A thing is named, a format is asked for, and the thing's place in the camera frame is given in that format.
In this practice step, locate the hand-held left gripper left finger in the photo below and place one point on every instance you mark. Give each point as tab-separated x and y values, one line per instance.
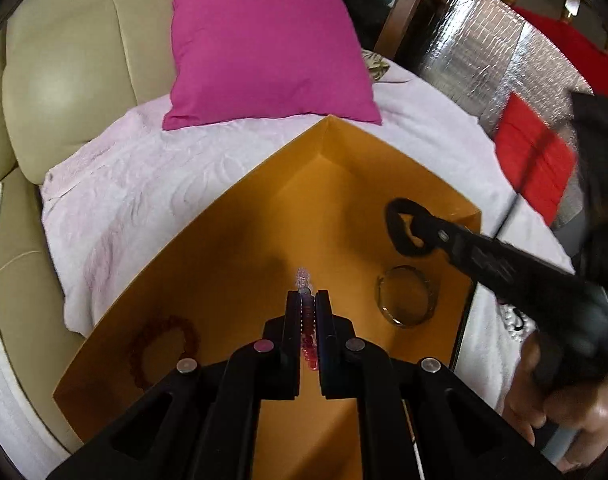
295	320

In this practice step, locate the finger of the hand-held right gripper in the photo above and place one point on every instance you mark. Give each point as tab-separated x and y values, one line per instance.
456	242

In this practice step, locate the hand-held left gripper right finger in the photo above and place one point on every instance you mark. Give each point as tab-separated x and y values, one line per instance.
324	320

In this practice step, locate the black scrunchie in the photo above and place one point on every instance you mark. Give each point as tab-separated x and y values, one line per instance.
401	240

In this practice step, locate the metal bangle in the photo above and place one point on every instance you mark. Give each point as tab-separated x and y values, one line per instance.
383	305

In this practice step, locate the orange cardboard box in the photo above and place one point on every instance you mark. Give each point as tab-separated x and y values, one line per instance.
234	240

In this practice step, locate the person's right hand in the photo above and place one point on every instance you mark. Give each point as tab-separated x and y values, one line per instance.
578	410

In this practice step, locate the red cushion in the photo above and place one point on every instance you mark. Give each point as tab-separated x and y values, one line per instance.
533	160

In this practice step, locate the patterned cloth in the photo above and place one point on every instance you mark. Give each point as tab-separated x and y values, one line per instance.
377	66

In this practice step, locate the silver foil sheet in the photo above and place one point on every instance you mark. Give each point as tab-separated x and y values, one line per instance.
488	50

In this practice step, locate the pale pink embossed blanket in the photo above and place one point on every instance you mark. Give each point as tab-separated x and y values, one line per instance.
144	195

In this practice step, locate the red cloth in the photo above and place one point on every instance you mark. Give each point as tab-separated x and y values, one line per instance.
573	45

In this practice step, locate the magenta pillow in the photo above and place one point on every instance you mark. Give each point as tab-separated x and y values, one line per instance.
264	45

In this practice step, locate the white towel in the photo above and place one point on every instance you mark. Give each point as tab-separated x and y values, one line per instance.
4	385

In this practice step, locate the beige leather sofa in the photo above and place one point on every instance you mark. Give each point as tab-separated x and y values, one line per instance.
69	75

